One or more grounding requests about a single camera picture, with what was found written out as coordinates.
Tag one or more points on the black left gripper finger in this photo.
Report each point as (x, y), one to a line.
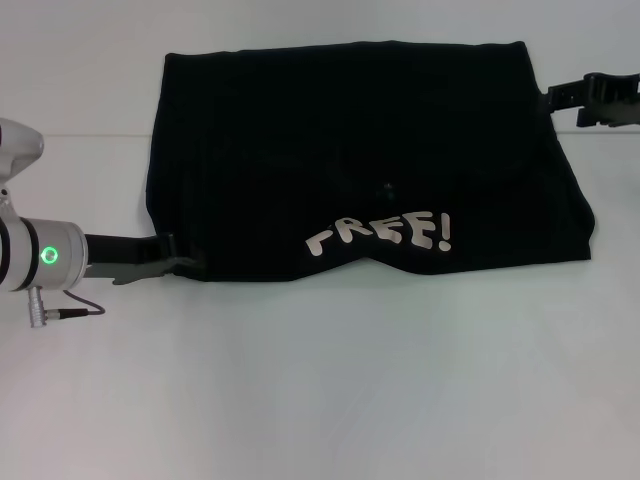
(135, 272)
(162, 250)

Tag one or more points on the black t-shirt with white print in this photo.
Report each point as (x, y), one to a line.
(350, 140)

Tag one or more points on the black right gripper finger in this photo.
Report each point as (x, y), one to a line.
(610, 116)
(610, 90)

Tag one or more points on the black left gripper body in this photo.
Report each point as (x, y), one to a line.
(117, 249)

